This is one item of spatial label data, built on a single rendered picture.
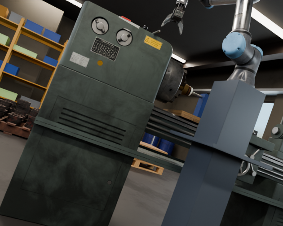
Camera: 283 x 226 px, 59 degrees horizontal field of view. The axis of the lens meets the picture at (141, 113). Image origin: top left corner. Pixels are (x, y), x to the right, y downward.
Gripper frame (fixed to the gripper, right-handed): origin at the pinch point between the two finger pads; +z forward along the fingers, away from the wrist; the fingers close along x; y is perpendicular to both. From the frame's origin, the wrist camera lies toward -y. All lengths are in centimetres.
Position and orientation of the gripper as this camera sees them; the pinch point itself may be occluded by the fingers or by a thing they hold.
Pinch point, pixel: (170, 31)
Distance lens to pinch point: 187.7
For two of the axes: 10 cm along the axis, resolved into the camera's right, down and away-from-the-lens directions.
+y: 1.1, -0.3, -9.9
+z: -3.5, 9.3, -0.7
